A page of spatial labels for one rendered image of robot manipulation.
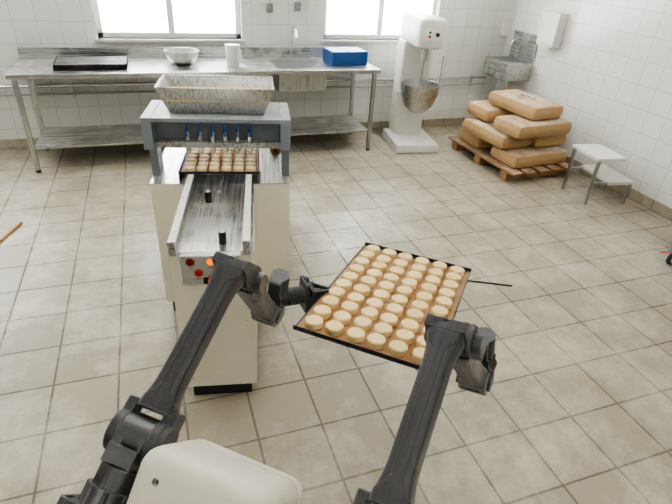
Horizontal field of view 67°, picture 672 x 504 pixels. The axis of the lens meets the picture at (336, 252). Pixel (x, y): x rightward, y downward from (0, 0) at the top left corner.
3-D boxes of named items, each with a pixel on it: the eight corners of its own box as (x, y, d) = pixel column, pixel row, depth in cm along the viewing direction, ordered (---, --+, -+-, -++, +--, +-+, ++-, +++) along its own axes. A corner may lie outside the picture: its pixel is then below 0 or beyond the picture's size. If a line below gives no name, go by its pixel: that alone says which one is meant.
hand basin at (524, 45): (541, 118, 588) (568, 13, 531) (515, 119, 577) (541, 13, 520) (492, 96, 669) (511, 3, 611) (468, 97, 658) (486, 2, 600)
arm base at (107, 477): (53, 504, 80) (112, 535, 76) (79, 452, 83) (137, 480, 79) (87, 502, 88) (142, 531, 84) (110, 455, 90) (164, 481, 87)
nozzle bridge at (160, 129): (159, 160, 286) (151, 99, 268) (287, 160, 296) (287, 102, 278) (148, 183, 258) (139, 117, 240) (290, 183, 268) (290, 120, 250)
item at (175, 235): (209, 113, 369) (208, 104, 365) (213, 113, 369) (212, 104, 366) (168, 257, 199) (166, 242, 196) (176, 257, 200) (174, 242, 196)
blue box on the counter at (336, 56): (332, 66, 521) (332, 52, 514) (322, 60, 545) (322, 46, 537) (367, 65, 535) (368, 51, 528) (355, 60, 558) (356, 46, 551)
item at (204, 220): (200, 311, 304) (186, 172, 258) (258, 309, 309) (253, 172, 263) (187, 400, 245) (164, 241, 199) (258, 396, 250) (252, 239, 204)
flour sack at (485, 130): (459, 129, 564) (461, 116, 556) (489, 127, 579) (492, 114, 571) (500, 151, 508) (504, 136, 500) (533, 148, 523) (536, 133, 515)
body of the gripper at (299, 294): (303, 301, 162) (281, 304, 159) (305, 274, 157) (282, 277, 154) (310, 312, 157) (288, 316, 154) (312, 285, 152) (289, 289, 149)
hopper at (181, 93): (166, 101, 268) (163, 73, 260) (272, 103, 276) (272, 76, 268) (157, 116, 243) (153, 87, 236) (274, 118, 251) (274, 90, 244)
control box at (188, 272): (183, 280, 210) (180, 252, 203) (241, 279, 214) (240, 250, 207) (182, 285, 207) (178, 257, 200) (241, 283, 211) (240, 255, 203)
